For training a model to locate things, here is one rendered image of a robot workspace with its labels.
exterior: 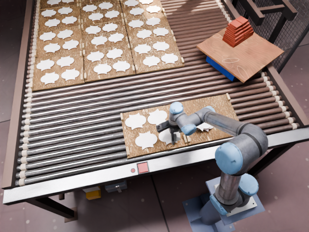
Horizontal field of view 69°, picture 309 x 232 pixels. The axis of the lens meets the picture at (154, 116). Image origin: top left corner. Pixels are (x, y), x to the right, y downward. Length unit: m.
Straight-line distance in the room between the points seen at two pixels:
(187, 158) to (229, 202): 0.43
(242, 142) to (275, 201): 1.75
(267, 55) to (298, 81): 1.56
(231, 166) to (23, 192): 1.24
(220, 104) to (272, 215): 1.30
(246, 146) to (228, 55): 1.15
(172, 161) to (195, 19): 1.49
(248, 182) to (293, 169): 1.54
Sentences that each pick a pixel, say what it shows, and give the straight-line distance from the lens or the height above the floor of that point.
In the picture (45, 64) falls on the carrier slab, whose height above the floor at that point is 0.95.
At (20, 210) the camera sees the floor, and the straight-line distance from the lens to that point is 2.70.
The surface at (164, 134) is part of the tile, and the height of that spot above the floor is 0.95.
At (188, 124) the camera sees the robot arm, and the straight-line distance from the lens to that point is 1.22.
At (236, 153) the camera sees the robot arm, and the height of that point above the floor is 1.53.
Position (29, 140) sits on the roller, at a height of 0.92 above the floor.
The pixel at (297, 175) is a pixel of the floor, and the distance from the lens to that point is 2.84.
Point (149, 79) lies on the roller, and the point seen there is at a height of 0.92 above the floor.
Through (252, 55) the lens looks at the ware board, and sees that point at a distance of 2.02.
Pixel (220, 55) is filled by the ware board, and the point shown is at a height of 1.04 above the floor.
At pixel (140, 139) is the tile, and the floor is 0.95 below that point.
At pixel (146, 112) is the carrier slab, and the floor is 0.94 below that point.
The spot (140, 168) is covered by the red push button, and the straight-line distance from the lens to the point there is 1.48.
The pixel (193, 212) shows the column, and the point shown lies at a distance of 2.37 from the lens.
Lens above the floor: 2.33
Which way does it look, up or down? 59 degrees down
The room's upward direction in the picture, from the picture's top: 1 degrees counter-clockwise
